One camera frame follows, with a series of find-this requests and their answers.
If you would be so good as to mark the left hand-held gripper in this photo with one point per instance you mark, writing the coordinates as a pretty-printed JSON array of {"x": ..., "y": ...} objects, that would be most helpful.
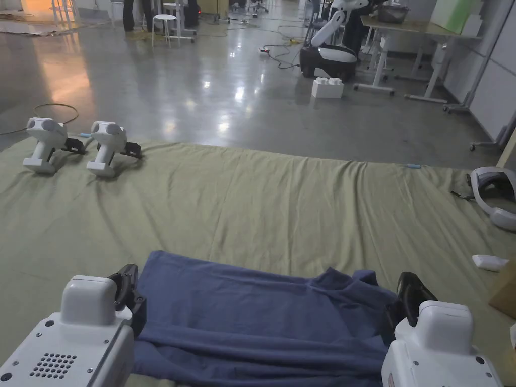
[{"x": 64, "y": 346}]

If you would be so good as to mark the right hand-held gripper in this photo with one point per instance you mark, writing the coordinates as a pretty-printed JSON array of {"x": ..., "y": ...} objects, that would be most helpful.
[{"x": 435, "y": 350}]

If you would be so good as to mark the dark blue shirt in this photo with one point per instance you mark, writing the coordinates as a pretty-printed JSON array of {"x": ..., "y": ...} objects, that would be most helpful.
[{"x": 258, "y": 318}]

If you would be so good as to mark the small white flat device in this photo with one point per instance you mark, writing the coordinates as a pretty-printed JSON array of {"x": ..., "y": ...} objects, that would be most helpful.
[{"x": 489, "y": 262}]

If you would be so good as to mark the brown cardboard carton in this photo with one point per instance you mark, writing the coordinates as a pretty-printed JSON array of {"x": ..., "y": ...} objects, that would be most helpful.
[{"x": 506, "y": 296}]

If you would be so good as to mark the spare white hand-held gripper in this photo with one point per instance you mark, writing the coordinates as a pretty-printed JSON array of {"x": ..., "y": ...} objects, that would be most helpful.
[
  {"x": 107, "y": 145},
  {"x": 42, "y": 139}
]

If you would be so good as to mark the bed with pale green sheet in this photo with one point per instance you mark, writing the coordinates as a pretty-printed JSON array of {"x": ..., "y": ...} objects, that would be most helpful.
[{"x": 258, "y": 201}]

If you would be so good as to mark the white foam block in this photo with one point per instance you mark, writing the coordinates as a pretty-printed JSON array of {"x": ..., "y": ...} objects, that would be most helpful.
[{"x": 327, "y": 88}]

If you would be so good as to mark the white and black robot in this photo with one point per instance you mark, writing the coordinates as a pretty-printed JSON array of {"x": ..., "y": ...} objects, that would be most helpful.
[{"x": 330, "y": 54}]

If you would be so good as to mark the white power strip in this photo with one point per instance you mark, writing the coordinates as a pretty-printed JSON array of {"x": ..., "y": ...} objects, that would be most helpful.
[{"x": 263, "y": 50}]

